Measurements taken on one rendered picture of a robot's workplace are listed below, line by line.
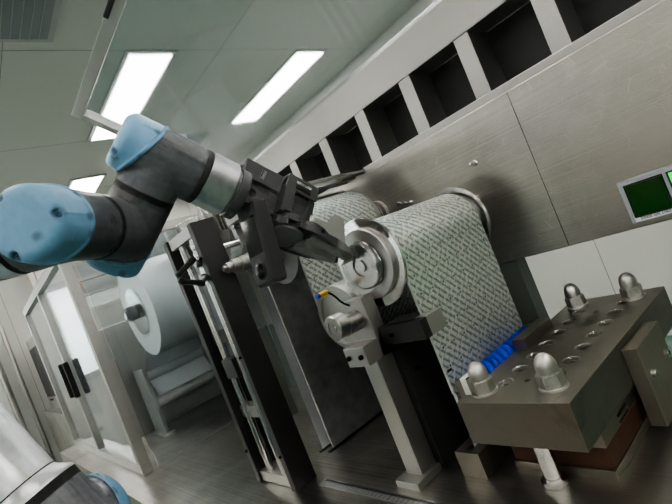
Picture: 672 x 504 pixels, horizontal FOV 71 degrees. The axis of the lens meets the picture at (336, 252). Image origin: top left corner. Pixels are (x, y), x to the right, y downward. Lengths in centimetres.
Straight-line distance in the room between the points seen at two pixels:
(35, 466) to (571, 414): 67
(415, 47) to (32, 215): 79
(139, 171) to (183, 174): 5
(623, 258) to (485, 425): 284
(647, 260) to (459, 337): 272
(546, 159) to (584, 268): 267
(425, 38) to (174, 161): 61
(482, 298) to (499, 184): 24
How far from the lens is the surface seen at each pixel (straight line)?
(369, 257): 72
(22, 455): 78
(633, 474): 72
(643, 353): 76
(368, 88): 113
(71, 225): 49
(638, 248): 342
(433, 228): 79
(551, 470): 71
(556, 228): 94
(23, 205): 50
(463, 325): 79
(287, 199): 66
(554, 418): 63
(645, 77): 86
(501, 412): 66
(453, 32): 100
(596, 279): 356
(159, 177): 61
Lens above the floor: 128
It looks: level
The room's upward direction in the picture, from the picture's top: 22 degrees counter-clockwise
